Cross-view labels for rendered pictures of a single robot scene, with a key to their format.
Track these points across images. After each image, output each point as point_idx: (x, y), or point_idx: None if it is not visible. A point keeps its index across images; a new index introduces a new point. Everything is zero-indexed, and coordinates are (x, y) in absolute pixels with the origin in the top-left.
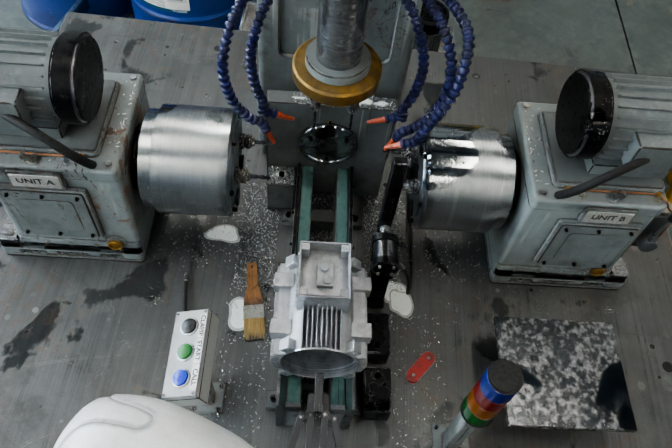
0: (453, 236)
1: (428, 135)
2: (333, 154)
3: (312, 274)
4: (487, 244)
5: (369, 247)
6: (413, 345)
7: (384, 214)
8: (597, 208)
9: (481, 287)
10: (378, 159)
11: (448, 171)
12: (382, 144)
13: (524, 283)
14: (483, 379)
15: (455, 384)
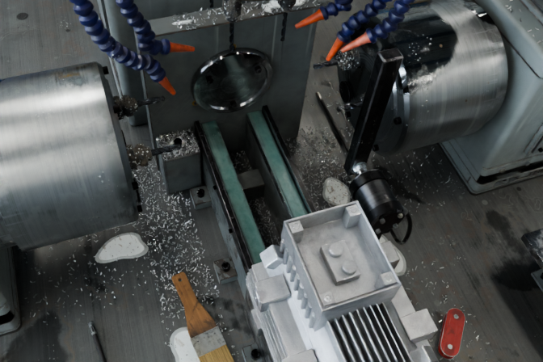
0: (406, 155)
1: (380, 23)
2: (241, 94)
3: (319, 267)
4: (450, 152)
5: (317, 201)
6: (427, 307)
7: (360, 147)
8: None
9: (466, 204)
10: (297, 85)
11: (427, 62)
12: (302, 62)
13: (510, 183)
14: None
15: (499, 338)
